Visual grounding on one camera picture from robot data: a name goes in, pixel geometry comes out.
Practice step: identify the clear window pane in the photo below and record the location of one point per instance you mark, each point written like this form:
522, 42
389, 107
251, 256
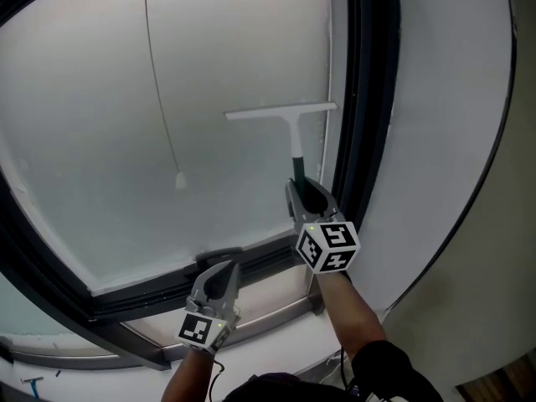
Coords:
272, 300
50, 345

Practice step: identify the person's left forearm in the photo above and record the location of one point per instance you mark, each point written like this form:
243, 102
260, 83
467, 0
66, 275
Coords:
188, 379

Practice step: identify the white window sill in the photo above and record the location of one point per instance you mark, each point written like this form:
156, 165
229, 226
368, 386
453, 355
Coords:
104, 385

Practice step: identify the person's right forearm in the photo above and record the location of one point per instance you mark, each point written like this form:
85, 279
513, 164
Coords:
347, 312

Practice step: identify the person's black shirt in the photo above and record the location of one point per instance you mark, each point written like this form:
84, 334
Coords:
385, 375

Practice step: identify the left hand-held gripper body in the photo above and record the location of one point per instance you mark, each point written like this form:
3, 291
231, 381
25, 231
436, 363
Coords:
194, 329

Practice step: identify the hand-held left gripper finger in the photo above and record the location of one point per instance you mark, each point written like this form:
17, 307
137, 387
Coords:
232, 300
199, 289

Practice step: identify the black window frame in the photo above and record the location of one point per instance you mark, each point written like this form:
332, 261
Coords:
368, 99

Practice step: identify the wooden cabinet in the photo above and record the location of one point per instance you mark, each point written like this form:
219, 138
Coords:
502, 385

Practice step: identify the small blue squeegee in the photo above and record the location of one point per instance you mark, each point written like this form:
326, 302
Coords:
33, 388

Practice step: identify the wide frosted window pane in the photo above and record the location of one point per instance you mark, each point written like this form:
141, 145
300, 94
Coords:
25, 308

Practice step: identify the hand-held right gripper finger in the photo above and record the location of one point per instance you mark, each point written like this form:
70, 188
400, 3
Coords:
294, 203
331, 207

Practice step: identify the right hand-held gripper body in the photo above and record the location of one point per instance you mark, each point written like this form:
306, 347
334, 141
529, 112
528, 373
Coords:
335, 237

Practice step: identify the frosted window glass pane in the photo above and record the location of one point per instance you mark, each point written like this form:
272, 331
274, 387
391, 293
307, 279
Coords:
104, 120

